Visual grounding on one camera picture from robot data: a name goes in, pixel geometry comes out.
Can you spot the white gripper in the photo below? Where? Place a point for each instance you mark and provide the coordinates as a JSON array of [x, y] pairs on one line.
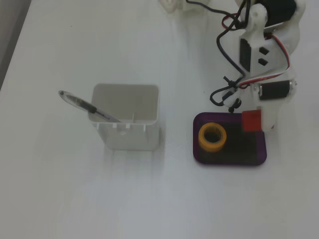
[[273, 91]]

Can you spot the white plastic box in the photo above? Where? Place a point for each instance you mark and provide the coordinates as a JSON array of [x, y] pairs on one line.
[[129, 138]]

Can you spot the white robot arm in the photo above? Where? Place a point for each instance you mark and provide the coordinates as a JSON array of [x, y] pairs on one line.
[[271, 54]]

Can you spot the yellow tape roll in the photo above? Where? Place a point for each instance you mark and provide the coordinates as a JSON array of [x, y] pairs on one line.
[[213, 147]]

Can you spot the red cube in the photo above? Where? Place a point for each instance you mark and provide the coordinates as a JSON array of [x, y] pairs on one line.
[[251, 122]]

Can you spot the black ballpoint pen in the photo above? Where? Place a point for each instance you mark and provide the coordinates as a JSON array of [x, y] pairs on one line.
[[82, 103]]

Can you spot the purple metal tray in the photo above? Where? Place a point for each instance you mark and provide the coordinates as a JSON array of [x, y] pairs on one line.
[[197, 139]]

